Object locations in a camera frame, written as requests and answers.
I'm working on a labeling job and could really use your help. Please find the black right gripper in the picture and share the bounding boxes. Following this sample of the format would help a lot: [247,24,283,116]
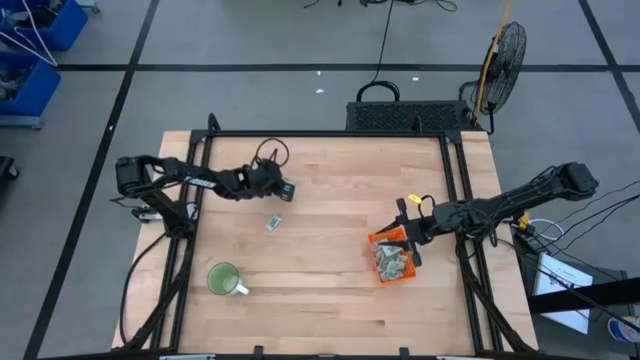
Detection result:
[397,203,451,268]

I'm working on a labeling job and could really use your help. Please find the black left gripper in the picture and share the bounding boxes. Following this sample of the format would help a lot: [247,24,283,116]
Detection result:
[246,158,297,204]

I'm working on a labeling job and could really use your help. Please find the orange plastic basket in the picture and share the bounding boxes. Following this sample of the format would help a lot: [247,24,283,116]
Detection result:
[367,225,418,284]

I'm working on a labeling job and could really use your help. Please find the green white mug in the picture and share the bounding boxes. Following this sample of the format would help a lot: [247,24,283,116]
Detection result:
[206,261,251,297]

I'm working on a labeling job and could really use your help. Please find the black computer case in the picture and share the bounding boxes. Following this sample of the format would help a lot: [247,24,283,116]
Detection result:
[345,99,471,133]

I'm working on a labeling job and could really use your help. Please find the white paper booklet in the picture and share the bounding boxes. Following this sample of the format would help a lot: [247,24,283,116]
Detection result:
[532,252,595,335]

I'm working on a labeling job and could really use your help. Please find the black floor fan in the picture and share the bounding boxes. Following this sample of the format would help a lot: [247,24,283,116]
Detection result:
[472,21,529,135]

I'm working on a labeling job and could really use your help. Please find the blue storage bin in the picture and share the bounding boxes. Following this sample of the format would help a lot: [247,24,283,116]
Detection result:
[0,0,90,53]
[0,51,63,119]

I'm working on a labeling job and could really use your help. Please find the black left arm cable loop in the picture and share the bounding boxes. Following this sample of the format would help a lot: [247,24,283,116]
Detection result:
[255,138,290,169]

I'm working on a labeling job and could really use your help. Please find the black power cable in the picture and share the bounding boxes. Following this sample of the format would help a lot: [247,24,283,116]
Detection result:
[355,0,401,104]

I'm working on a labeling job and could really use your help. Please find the black strap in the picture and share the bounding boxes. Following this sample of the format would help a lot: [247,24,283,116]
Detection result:
[527,276,640,315]

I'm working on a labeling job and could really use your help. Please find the black arm base cable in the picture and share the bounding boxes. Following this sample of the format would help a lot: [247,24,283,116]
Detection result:
[118,232,169,346]

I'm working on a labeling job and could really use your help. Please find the black floor cable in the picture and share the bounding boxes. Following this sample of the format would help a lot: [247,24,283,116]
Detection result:
[554,179,640,224]

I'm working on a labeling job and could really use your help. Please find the white cable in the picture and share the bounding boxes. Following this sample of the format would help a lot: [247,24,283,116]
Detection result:
[0,0,59,68]

